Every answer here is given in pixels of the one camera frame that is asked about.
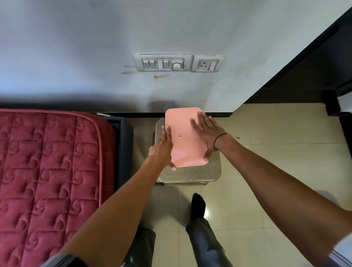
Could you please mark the person's left hand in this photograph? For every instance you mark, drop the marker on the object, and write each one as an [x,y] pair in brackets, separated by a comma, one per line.
[161,151]

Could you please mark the person's right hand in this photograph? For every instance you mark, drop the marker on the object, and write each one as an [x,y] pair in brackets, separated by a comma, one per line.
[210,134]

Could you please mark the person's left thumb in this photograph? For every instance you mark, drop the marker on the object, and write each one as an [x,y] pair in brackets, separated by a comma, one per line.
[171,163]

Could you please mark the person's right middle finger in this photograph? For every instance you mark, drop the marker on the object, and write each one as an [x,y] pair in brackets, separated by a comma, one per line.
[201,118]

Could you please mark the person's right thumb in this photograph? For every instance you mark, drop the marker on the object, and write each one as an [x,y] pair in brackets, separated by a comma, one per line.
[207,155]

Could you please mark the pink plastic tray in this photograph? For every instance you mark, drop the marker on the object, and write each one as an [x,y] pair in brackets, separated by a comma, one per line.
[184,137]

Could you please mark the person's right forearm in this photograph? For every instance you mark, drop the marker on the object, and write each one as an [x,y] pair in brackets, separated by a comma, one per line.
[275,181]

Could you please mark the person's left forearm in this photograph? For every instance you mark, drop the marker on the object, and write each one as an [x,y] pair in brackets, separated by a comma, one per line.
[115,214]

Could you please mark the black wristband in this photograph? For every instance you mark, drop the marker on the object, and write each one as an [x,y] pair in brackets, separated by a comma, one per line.
[217,137]

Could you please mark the grey plastic stool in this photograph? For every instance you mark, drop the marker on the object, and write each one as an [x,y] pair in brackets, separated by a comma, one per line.
[192,173]

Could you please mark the black sock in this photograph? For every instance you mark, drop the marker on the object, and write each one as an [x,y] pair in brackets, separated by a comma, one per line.
[198,206]

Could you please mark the grey trouser leg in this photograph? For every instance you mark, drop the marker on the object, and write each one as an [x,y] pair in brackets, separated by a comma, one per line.
[206,244]
[141,247]

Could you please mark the red quilted mattress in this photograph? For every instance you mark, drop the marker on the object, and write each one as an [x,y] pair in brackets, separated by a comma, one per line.
[46,178]

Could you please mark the grey striped sleeve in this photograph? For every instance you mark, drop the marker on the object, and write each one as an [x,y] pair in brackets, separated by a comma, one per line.
[64,260]

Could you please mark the white striped sleeve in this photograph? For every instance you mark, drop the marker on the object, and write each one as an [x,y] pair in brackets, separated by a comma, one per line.
[342,247]

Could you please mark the dark bed frame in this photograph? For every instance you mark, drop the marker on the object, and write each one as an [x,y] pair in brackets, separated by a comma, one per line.
[123,148]

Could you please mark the white wall socket panel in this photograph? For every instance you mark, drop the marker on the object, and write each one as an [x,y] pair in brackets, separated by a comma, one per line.
[206,63]

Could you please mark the white wall switch panel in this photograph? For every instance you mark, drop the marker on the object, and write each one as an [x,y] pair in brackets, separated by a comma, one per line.
[162,63]

